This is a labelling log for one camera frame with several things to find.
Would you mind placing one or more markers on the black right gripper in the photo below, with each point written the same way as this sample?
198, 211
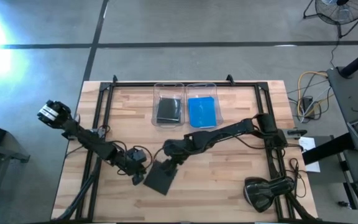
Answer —
176, 151

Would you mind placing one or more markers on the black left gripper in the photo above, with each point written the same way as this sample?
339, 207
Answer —
126, 166

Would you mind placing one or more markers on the blue jewel case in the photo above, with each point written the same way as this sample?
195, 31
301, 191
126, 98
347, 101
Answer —
202, 112

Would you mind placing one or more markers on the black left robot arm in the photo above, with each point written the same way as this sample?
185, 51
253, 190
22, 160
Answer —
85, 140

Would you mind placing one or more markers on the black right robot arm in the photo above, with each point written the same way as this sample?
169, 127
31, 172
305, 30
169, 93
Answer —
222, 130

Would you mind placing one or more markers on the clear plastic bin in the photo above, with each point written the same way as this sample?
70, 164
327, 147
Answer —
204, 109
168, 105

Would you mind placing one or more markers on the white paper sheet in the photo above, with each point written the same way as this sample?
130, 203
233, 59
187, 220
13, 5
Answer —
309, 146

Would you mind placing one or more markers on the black power strip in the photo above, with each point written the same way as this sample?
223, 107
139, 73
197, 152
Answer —
308, 106

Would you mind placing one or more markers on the grey side table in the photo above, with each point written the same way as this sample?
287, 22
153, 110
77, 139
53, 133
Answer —
353, 93

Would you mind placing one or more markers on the black floor fan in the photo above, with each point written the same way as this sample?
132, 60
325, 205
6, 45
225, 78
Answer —
342, 12

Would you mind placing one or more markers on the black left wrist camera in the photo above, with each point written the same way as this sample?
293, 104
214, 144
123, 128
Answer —
136, 155

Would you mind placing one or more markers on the black aluminium table frame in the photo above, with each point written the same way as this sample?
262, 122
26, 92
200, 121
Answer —
183, 84

